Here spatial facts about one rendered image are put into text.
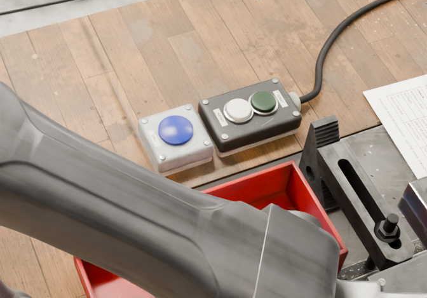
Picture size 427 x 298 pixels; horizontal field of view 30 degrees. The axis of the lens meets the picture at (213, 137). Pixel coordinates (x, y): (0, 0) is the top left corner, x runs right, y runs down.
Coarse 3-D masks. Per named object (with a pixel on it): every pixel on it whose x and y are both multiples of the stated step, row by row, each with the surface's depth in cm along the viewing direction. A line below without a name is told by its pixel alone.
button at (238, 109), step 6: (234, 102) 92; (240, 102) 92; (246, 102) 93; (228, 108) 92; (234, 108) 92; (240, 108) 92; (246, 108) 92; (228, 114) 92; (234, 114) 91; (240, 114) 91; (246, 114) 92; (240, 120) 92
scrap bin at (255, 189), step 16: (256, 176) 84; (272, 176) 85; (288, 176) 87; (208, 192) 82; (224, 192) 84; (240, 192) 85; (256, 192) 87; (272, 192) 88; (288, 192) 88; (304, 192) 84; (288, 208) 88; (304, 208) 86; (320, 208) 82; (80, 272) 79; (96, 272) 82; (96, 288) 81; (112, 288) 81; (128, 288) 81
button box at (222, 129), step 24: (384, 0) 109; (216, 96) 94; (240, 96) 94; (288, 96) 95; (312, 96) 97; (216, 120) 92; (264, 120) 92; (288, 120) 93; (216, 144) 92; (240, 144) 92
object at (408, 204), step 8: (408, 184) 63; (416, 184) 63; (424, 184) 63; (408, 192) 63; (416, 192) 62; (424, 192) 62; (400, 200) 65; (408, 200) 64; (416, 200) 62; (424, 200) 62; (400, 208) 65; (408, 208) 64; (416, 208) 63; (424, 208) 62; (408, 216) 64; (416, 216) 63; (424, 216) 62; (416, 224) 63; (424, 224) 62; (416, 232) 64; (424, 232) 63; (424, 240) 63
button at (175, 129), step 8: (168, 120) 90; (176, 120) 90; (184, 120) 90; (160, 128) 90; (168, 128) 90; (176, 128) 90; (184, 128) 90; (192, 128) 90; (160, 136) 89; (168, 136) 89; (176, 136) 89; (184, 136) 89; (192, 136) 90; (176, 144) 89
